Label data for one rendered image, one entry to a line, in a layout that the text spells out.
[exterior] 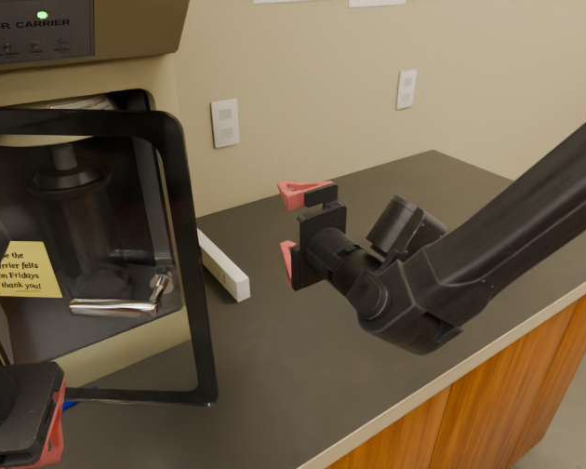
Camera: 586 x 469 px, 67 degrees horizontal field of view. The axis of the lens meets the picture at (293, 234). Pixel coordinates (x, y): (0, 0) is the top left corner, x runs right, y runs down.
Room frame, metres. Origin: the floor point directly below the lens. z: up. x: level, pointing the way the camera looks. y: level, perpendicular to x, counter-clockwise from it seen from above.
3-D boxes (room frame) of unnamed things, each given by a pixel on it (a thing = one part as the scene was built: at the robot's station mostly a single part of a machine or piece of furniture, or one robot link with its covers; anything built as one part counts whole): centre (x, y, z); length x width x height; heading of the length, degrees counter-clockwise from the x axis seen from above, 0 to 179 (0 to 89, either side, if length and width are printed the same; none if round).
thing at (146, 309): (0.36, 0.18, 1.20); 0.10 x 0.05 x 0.03; 87
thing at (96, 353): (0.40, 0.25, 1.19); 0.30 x 0.01 x 0.40; 87
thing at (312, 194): (0.50, -0.01, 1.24); 0.09 x 0.07 x 0.07; 32
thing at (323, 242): (0.44, -0.05, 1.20); 0.07 x 0.07 x 0.10; 32
